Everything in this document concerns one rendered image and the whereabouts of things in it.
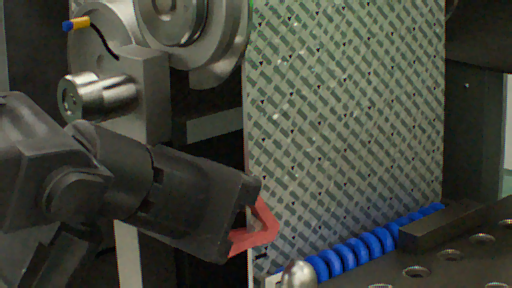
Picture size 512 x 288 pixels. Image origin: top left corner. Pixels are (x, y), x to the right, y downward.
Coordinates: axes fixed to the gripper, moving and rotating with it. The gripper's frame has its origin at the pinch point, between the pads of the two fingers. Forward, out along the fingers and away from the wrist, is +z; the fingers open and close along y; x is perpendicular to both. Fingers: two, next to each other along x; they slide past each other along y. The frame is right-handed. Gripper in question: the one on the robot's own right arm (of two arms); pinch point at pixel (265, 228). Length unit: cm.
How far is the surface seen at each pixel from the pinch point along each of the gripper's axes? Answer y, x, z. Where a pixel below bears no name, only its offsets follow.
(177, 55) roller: -6.1, 10.0, -9.3
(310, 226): 0.2, 1.3, 4.5
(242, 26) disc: 0.6, 13.0, -10.1
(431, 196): 0.2, 7.5, 19.1
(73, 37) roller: -22.7, 9.6, -8.3
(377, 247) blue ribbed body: 3.6, 1.5, 9.6
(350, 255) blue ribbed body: 3.4, 0.2, 6.9
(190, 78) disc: -5.7, 8.8, -7.6
